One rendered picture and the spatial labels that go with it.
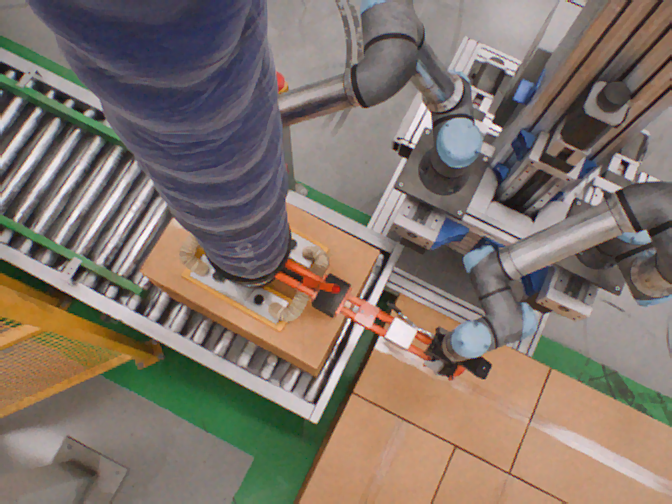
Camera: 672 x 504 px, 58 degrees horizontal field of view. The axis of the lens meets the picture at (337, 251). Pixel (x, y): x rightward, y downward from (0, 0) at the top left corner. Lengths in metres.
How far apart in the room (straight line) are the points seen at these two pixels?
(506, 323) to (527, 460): 0.99
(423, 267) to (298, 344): 0.99
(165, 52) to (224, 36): 0.06
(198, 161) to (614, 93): 0.94
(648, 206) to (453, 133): 0.56
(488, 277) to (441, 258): 1.26
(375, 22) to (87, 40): 0.84
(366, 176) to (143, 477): 1.66
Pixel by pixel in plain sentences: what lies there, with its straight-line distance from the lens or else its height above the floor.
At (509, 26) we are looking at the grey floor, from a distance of 3.48.
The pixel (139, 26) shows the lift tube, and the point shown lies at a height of 2.24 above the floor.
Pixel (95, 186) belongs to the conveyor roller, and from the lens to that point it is 2.45.
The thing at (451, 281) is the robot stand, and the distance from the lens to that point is 2.61.
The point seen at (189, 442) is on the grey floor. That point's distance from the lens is 2.75.
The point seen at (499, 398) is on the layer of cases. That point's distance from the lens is 2.25.
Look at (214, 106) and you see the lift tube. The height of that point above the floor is 2.09.
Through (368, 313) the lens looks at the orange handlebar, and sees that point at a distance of 1.63.
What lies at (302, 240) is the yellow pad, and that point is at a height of 0.97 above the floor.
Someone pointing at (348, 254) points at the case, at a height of 0.95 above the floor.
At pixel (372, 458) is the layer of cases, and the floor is 0.54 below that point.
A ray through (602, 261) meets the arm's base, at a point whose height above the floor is 1.09.
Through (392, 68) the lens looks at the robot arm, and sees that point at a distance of 1.30.
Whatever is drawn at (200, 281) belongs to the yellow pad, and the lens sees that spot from 1.80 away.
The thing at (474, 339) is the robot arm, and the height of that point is 1.43.
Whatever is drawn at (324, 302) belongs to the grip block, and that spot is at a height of 1.09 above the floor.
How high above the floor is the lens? 2.70
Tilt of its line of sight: 75 degrees down
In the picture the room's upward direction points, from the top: 9 degrees clockwise
